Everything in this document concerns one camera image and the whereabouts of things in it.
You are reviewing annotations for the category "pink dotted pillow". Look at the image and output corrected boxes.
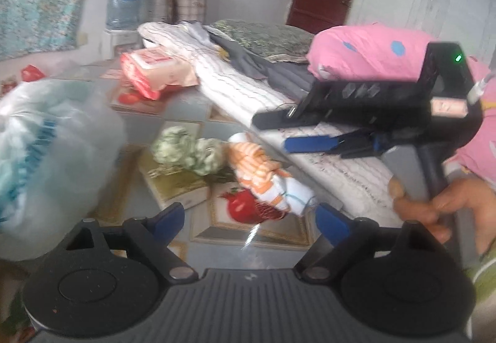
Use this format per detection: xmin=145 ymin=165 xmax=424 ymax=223
xmin=306 ymin=23 xmax=496 ymax=189

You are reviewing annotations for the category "green floral scrunchie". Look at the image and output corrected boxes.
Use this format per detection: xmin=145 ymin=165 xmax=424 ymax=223
xmin=150 ymin=126 xmax=225 ymax=176

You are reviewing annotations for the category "orange striped cloth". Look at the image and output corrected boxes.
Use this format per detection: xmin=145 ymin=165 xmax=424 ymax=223
xmin=227 ymin=133 xmax=316 ymax=217

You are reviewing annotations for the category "checked patterned board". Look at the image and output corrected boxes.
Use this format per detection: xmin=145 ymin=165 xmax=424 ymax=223
xmin=176 ymin=0 xmax=210 ymax=24

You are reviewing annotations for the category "green patterned cushion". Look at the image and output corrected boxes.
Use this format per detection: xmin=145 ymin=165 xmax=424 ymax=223
xmin=205 ymin=20 xmax=314 ymax=63

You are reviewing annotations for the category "blue water dispenser bottle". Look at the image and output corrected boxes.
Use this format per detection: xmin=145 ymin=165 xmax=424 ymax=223
xmin=105 ymin=0 xmax=146 ymax=31

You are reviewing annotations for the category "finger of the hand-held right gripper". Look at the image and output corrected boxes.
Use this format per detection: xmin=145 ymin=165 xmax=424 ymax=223
xmin=252 ymin=95 xmax=324 ymax=130
xmin=285 ymin=130 xmax=392 ymax=160

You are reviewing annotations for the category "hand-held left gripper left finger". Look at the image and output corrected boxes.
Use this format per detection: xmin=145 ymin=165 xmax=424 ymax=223
xmin=58 ymin=201 xmax=200 ymax=282

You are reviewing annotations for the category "red plastic bag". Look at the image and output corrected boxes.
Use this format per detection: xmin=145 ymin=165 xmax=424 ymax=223
xmin=20 ymin=64 xmax=46 ymax=82

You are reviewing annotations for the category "person's right hand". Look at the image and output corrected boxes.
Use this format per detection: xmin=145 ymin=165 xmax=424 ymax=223
xmin=388 ymin=176 xmax=496 ymax=255

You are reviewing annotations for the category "red wet wipes pack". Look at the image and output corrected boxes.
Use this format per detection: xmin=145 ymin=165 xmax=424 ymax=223
xmin=119 ymin=46 xmax=198 ymax=100

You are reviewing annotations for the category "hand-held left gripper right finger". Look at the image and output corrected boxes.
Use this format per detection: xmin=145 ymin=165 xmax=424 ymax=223
xmin=294 ymin=202 xmax=446 ymax=282

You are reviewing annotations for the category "translucent plastic bag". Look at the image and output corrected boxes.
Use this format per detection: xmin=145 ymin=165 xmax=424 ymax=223
xmin=0 ymin=79 xmax=126 ymax=260

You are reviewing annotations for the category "folded white quilt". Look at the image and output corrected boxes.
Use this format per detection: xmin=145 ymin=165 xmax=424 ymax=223
xmin=137 ymin=21 xmax=404 ymax=216

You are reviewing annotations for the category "small cream box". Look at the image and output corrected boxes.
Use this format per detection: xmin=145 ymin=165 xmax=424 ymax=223
xmin=137 ymin=147 xmax=212 ymax=210

